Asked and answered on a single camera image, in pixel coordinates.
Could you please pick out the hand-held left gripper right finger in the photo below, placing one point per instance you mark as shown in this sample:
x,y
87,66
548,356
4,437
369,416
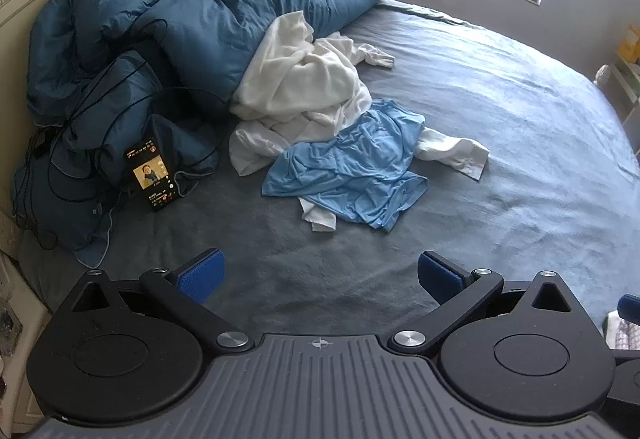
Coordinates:
x,y
440,275

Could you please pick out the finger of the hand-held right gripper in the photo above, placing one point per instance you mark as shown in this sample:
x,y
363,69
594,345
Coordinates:
x,y
630,306

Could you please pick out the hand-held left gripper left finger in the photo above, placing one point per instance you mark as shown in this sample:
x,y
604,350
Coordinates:
x,y
202,275

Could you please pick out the light blue t-shirt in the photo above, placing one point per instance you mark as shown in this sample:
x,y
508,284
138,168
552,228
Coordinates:
x,y
350,159

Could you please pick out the black smartphone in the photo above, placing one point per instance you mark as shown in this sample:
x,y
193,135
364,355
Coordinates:
x,y
150,171

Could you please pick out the white long-sleeve shirt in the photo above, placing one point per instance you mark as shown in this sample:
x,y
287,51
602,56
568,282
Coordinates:
x,y
450,149

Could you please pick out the cream garment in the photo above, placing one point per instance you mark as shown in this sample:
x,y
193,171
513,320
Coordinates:
x,y
290,79

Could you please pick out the white desk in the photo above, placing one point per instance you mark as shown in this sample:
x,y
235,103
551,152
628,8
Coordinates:
x,y
627,84

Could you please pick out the small white object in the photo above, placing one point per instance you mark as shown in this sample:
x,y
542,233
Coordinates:
x,y
603,74

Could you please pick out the yellow box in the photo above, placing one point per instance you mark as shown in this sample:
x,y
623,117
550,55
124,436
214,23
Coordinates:
x,y
630,44

